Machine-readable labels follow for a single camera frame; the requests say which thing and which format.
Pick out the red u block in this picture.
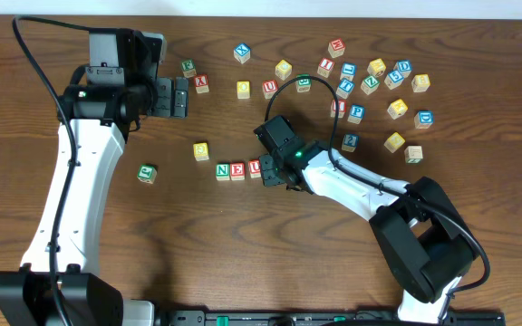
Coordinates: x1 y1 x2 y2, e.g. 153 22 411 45
247 159 262 178
262 80 278 100

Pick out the red E wooden block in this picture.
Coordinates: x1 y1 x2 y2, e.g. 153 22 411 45
229 162 246 181

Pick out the green N wooden block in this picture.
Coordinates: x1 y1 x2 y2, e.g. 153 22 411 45
216 163 230 181

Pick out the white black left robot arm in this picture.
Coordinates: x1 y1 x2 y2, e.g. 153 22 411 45
0 77 189 325

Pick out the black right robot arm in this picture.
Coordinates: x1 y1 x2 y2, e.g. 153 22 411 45
260 138 484 324

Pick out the red X wooden block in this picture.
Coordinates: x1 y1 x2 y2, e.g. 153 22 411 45
193 74 209 93

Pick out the green F wooden block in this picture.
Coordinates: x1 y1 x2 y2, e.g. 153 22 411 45
180 59 197 78

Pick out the yellow G wooden block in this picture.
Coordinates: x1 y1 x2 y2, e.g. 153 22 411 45
193 142 209 161

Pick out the yellow O wooden block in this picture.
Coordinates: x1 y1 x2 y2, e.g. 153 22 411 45
237 81 250 100

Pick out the green J wooden block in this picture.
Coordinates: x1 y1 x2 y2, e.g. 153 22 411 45
137 165 158 184

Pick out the blue 2 wooden block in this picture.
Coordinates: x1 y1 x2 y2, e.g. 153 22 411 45
342 133 359 152

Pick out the blue X wooden block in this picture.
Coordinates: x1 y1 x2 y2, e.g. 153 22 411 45
234 43 251 64

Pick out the green B wooden block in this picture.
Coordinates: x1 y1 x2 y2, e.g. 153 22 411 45
295 73 312 92

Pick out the red I block lower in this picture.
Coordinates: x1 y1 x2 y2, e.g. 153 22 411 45
330 100 346 119

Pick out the red i block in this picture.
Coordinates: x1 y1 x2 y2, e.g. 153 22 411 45
330 100 346 119
317 58 334 78

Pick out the blue P wooden block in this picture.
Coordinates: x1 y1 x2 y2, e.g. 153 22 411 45
348 104 365 124

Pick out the yellow block upper middle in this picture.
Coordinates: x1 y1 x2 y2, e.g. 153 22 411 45
275 59 293 81

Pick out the blue T wooden block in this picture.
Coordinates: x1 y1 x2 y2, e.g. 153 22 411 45
336 78 355 100

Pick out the red I block upper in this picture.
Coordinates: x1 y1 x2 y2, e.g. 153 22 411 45
317 58 334 78

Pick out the yellow S wooden block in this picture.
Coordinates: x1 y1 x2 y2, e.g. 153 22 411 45
384 132 405 153

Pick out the blue L wooden block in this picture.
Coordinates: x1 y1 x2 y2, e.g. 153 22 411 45
340 62 357 82

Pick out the green Z wooden block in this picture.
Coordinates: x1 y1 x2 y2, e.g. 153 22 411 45
361 75 380 95

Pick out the yellow A wooden block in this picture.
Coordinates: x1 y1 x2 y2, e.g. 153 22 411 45
387 99 408 120

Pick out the red H wooden block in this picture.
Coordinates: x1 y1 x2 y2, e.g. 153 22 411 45
328 38 346 58

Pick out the wood L top block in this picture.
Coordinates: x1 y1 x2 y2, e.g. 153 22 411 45
404 146 423 164

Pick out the yellow block near D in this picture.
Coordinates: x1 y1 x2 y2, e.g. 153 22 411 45
367 58 386 78

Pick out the blue 5 wooden block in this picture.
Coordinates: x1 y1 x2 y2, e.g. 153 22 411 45
384 70 404 90

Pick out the blue D block lower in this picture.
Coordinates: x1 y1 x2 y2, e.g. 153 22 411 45
414 110 434 129

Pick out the blue d block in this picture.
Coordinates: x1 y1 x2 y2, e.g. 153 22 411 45
414 110 434 129
393 60 412 78

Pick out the blue D block upper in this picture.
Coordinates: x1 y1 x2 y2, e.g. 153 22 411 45
393 60 412 78

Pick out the yellow 8 wooden block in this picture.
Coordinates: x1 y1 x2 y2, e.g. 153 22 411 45
411 74 431 93

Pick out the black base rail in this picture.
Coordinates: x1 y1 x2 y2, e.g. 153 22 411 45
155 310 506 326

